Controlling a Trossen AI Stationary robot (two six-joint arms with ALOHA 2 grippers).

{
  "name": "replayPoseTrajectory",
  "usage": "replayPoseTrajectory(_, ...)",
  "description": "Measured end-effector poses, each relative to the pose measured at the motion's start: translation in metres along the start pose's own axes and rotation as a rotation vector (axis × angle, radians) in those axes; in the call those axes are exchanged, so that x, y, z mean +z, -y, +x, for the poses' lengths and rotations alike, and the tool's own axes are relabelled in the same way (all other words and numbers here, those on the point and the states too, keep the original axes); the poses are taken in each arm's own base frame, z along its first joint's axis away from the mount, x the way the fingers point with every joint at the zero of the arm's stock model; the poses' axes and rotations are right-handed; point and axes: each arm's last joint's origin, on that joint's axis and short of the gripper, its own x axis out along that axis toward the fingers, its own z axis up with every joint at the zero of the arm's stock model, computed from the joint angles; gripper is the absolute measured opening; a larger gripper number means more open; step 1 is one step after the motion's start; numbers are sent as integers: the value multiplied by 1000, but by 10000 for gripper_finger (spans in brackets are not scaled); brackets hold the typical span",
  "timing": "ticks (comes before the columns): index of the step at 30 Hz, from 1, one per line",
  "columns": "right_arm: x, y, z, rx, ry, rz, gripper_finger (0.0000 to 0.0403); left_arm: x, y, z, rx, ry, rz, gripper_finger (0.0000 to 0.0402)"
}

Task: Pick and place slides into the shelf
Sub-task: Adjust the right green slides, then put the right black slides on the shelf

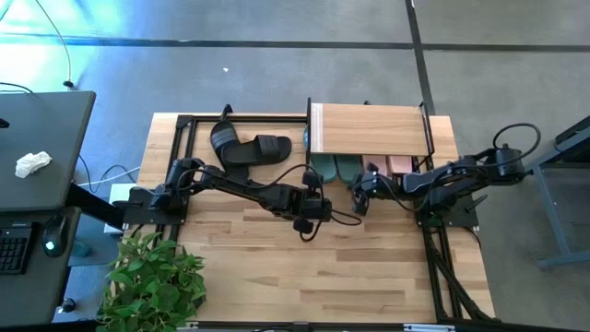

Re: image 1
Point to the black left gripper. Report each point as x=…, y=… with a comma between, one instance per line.
x=318, y=209

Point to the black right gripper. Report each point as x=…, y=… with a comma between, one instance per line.
x=380, y=184

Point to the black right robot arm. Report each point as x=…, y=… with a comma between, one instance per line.
x=442, y=182

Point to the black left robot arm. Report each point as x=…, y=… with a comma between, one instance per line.
x=239, y=186

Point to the green leafy potted plant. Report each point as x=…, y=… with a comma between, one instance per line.
x=152, y=281

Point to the white box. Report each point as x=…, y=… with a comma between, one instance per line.
x=121, y=191

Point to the grey metal table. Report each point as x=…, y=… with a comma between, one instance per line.
x=576, y=133

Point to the black computer mouse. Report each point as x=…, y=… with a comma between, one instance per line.
x=54, y=235

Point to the grey desk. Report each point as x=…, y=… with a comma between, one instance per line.
x=41, y=124

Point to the crumpled white tissue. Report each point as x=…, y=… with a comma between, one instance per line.
x=32, y=162

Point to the black keyboard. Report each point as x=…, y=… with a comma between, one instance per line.
x=11, y=249

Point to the wooden shelf with black frame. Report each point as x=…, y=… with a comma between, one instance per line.
x=369, y=129

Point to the black table frame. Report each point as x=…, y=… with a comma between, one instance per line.
x=258, y=118

